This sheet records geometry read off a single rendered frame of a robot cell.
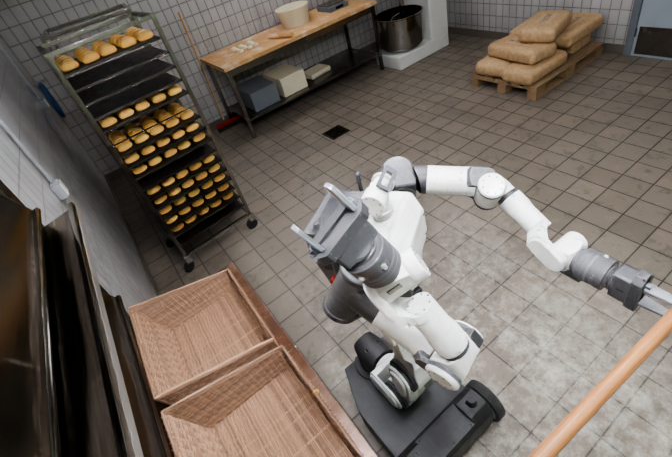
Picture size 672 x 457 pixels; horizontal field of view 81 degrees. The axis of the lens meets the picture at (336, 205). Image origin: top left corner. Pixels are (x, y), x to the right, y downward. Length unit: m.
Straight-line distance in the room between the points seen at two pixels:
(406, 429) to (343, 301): 1.19
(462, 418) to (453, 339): 1.23
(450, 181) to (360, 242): 0.63
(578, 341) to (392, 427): 1.10
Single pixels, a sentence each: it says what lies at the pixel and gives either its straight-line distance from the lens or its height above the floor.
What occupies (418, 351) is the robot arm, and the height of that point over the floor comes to 1.28.
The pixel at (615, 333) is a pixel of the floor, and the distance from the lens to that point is 2.61.
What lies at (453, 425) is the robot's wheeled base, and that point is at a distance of 2.05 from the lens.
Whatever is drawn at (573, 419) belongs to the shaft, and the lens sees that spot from 1.00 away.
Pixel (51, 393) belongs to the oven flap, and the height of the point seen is 1.47.
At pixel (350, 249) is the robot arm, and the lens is 0.64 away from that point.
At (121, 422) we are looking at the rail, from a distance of 0.94.
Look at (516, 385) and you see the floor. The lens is 2.35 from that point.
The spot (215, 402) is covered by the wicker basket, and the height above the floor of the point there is 0.70.
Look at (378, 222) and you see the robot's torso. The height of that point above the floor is 1.39.
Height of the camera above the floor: 2.10
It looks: 38 degrees down
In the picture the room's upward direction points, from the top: 17 degrees counter-clockwise
